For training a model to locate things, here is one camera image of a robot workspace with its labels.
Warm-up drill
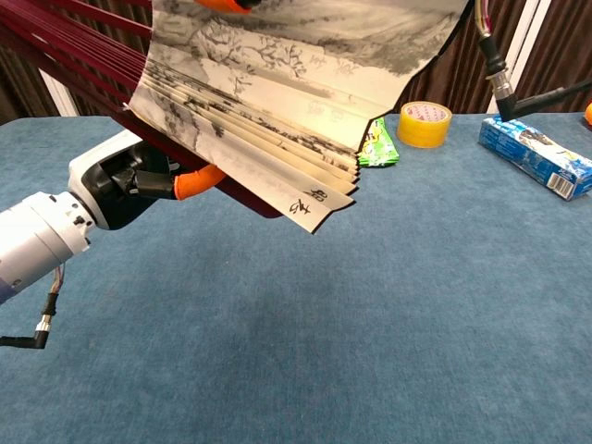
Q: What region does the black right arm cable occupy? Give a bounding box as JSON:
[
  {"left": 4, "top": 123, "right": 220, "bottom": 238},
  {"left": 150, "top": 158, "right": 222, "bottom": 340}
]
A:
[{"left": 474, "top": 0, "right": 592, "bottom": 122}]

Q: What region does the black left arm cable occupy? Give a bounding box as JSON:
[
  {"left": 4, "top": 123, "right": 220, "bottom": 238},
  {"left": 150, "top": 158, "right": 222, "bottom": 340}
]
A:
[{"left": 0, "top": 265, "right": 66, "bottom": 351}]

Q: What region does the red ribbed paper folding fan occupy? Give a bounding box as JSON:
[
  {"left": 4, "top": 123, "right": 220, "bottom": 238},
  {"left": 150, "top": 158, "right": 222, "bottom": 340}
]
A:
[{"left": 0, "top": 0, "right": 471, "bottom": 236}]

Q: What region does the blue cookie box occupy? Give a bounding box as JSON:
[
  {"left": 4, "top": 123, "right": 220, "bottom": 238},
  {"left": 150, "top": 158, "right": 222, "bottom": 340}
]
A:
[{"left": 478, "top": 115, "right": 592, "bottom": 203}]

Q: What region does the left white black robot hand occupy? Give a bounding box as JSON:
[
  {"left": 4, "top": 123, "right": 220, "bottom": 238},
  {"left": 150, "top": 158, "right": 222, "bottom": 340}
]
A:
[{"left": 68, "top": 129, "right": 228, "bottom": 231}]

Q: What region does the white metal frame post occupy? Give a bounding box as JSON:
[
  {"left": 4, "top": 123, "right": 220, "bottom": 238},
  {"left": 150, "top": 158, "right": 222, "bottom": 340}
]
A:
[
  {"left": 485, "top": 0, "right": 551, "bottom": 115},
  {"left": 39, "top": 68, "right": 78, "bottom": 117}
]

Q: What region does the blue felt table mat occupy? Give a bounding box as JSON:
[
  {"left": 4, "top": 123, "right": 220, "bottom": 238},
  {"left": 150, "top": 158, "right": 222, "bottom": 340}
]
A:
[{"left": 0, "top": 110, "right": 592, "bottom": 444}]

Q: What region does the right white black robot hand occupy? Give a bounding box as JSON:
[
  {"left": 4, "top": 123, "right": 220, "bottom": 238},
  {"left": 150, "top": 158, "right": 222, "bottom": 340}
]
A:
[{"left": 193, "top": 0, "right": 260, "bottom": 14}]

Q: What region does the green orange snack packet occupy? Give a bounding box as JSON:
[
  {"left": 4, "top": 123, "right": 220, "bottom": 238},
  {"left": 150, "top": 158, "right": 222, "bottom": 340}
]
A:
[{"left": 358, "top": 117, "right": 400, "bottom": 168}]

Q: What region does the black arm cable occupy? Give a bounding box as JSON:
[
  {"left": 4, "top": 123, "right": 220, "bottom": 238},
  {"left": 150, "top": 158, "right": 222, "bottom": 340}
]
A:
[
  {"left": 474, "top": 0, "right": 592, "bottom": 122},
  {"left": 0, "top": 265, "right": 66, "bottom": 351}
]

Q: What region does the yellow packing tape roll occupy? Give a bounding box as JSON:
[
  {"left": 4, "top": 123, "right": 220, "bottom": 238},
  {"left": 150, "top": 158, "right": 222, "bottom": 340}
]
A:
[{"left": 396, "top": 101, "right": 453, "bottom": 149}]

